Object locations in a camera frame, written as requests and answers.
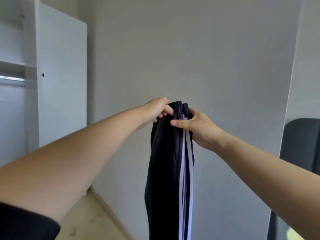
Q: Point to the person's right hand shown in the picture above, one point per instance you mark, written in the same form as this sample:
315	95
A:
203	131

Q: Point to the person's black sleeve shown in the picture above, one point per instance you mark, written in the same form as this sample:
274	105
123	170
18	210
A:
25	222

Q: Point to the white wardrobe door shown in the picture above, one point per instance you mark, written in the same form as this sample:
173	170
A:
62	72

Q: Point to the person's right thumb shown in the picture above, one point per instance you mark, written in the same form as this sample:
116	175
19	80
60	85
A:
181	123

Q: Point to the dark grey chair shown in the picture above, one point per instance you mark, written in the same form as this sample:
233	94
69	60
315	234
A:
297	157

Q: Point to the person's left forearm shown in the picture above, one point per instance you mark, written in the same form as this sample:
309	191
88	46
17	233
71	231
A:
65	162

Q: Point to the person's left thumb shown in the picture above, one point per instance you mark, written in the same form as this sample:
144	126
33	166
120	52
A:
169	109

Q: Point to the navy white-striped track pants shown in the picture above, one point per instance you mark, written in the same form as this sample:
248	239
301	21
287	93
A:
170	172

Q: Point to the person's left hand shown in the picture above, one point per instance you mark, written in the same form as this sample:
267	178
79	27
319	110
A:
152	111

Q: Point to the metal clothes rail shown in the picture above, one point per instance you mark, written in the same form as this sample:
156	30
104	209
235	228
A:
12	78

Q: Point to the white wardrobe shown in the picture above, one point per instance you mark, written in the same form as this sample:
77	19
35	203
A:
15	72

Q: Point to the person's right forearm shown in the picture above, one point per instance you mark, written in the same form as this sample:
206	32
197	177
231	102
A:
270	177

